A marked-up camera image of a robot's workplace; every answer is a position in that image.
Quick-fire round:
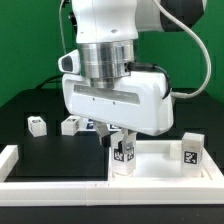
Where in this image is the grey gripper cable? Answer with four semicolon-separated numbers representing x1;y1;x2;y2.
128;0;213;100

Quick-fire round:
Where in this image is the AprilTag marker sheet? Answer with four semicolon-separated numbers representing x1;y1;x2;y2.
79;118;120;131

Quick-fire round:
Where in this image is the white U-shaped obstacle fence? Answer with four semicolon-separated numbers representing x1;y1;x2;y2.
0;145;224;207

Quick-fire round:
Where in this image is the black cable on table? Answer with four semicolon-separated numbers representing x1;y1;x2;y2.
35;73;66;90

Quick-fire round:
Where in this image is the white square tabletop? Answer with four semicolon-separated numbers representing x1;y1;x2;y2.
108;140;216;179

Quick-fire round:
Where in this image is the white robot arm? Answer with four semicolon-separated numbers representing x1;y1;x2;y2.
58;0;211;157

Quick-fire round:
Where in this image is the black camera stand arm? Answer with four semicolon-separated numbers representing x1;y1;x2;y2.
58;0;77;54

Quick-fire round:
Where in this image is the white hanging cable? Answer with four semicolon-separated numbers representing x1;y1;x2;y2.
58;0;69;58

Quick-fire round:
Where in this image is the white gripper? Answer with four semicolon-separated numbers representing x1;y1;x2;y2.
58;50;173;160

